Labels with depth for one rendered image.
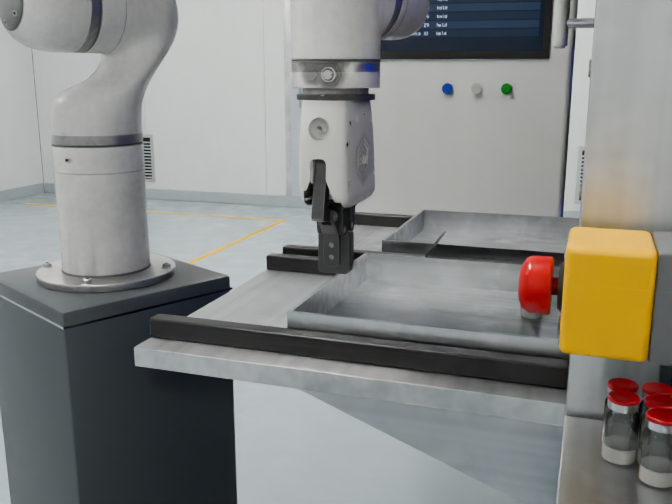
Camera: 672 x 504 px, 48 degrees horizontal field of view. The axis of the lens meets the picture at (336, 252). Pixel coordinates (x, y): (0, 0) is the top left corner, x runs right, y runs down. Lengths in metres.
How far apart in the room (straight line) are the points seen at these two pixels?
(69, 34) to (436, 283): 0.55
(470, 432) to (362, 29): 0.39
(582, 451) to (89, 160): 0.71
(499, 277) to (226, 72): 6.06
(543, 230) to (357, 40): 0.65
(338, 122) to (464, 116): 0.94
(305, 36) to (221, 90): 6.22
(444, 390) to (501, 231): 0.65
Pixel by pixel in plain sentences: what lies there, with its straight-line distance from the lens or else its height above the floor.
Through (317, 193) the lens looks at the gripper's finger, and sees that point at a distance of 0.69.
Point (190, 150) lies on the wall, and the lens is 7.10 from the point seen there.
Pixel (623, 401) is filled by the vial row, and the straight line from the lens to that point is 0.53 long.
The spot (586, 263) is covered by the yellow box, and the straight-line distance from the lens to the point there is 0.49.
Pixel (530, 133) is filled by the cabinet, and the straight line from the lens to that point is 1.61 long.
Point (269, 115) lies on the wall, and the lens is 6.71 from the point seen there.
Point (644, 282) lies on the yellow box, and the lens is 0.49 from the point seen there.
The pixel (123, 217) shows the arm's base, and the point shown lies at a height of 0.95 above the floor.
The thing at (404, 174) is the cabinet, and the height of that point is 0.93.
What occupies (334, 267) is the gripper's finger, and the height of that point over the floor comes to 0.95.
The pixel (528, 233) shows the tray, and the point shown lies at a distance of 1.26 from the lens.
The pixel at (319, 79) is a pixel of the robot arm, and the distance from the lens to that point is 0.70.
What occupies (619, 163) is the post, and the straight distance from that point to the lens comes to 0.57.
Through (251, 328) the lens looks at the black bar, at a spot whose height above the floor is 0.90.
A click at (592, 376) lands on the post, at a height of 0.91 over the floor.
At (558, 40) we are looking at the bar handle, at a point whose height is 1.19.
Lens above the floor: 1.13
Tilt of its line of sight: 13 degrees down
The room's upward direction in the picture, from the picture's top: straight up
